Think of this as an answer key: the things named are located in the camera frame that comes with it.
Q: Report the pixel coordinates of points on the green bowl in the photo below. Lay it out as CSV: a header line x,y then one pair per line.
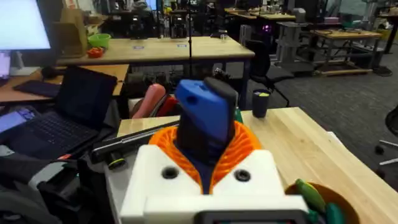
x,y
99,40

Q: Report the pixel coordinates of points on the black upright pole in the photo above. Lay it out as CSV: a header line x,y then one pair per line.
x,y
190,37

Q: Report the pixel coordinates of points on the black metal bar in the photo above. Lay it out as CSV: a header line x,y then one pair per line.
x,y
130,143

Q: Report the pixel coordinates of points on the dark cup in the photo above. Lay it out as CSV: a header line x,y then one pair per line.
x,y
260,104

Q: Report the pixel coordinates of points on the computer monitor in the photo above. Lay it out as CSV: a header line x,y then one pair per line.
x,y
21,25

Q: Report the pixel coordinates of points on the small red container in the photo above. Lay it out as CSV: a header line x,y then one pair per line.
x,y
94,52

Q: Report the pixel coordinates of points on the black keyboard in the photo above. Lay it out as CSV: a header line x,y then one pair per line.
x,y
37,88

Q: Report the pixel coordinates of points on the wooden workbench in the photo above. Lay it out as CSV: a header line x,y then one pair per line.
x,y
345,34

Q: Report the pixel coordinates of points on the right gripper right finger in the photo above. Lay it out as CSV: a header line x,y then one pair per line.
x,y
261,174

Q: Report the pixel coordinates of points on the wooden desk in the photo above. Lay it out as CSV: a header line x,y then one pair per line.
x,y
102,71

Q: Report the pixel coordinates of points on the brown paper bag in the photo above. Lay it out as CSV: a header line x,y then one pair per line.
x,y
73,34

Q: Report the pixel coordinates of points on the black office chair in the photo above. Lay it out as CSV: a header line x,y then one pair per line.
x,y
264,70

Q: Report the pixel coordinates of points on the long wooden table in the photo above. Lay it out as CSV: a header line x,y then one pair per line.
x,y
161,49

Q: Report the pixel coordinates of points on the office chair base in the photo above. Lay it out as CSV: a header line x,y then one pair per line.
x,y
390,137

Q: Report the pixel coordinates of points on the red toy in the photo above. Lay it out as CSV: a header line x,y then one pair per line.
x,y
168,107

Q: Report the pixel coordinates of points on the black laptop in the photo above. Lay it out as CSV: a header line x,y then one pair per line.
x,y
77,102

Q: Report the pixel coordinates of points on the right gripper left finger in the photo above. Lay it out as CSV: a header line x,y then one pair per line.
x,y
149,174

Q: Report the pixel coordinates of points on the brown tub with toys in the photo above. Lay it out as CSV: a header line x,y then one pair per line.
x,y
340,199

